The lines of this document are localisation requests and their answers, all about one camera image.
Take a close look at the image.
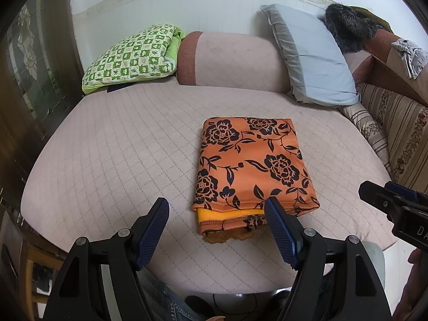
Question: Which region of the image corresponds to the orange black floral garment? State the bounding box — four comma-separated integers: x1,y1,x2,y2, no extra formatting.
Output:
192,117,320,243

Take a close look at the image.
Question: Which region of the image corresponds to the right hand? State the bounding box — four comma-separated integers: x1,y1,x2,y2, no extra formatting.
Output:
392,249,427,320

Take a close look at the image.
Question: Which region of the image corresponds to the blue jeans leg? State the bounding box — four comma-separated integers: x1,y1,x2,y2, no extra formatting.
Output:
137,268,202,321

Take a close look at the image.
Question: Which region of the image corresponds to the beige striped floral cushion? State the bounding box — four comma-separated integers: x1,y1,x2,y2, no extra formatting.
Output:
339,83,427,193

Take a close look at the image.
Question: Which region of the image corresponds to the white grey crumpled cloth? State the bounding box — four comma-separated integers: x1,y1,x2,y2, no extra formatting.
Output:
391,39,427,80

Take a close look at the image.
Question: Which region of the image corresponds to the light blue pillow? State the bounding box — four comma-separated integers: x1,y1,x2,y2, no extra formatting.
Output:
261,4,359,106

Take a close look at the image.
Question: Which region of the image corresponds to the green patterned folded blanket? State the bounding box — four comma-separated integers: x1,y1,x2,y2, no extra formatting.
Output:
82,23,186,94

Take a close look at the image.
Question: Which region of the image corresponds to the pink quilted bolster cushion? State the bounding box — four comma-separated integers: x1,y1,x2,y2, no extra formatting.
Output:
175,31,291,94

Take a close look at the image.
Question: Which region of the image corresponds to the dark furry cushion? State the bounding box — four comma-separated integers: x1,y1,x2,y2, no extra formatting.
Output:
324,4,383,53

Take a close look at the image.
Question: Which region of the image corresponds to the dark wooden glass door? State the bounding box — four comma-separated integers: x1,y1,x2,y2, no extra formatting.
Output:
1,0,83,209

